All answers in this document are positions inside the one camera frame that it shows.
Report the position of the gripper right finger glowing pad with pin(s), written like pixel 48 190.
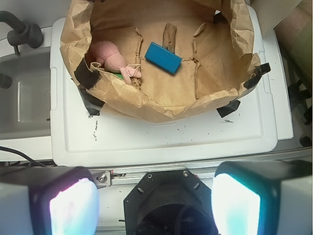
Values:
pixel 263 198

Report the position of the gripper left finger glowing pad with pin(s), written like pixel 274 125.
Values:
pixel 48 201

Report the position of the green block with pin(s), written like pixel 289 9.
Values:
pixel 119 75

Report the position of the blue rectangular block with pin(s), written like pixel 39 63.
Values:
pixel 163 58

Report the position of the white plastic bin lid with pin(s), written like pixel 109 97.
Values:
pixel 111 140

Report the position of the black tape right lower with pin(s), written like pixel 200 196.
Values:
pixel 229 108

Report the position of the black tape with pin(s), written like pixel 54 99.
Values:
pixel 229 108
pixel 86 77
pixel 259 72
pixel 92 104

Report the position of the grey sink basin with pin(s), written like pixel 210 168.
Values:
pixel 25 104

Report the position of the black tape left lower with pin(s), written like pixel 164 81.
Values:
pixel 92 104

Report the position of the black tape left upper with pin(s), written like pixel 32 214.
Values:
pixel 86 77

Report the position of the black tape right upper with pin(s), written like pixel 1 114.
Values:
pixel 259 72

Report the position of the pink plush toy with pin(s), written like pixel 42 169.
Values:
pixel 108 55

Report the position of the black faucet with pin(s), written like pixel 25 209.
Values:
pixel 22 32

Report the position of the brown paper bag liner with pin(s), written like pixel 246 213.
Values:
pixel 214 38

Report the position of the brown wood piece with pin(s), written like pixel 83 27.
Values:
pixel 169 37

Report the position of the black octagonal mount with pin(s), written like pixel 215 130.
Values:
pixel 172 202

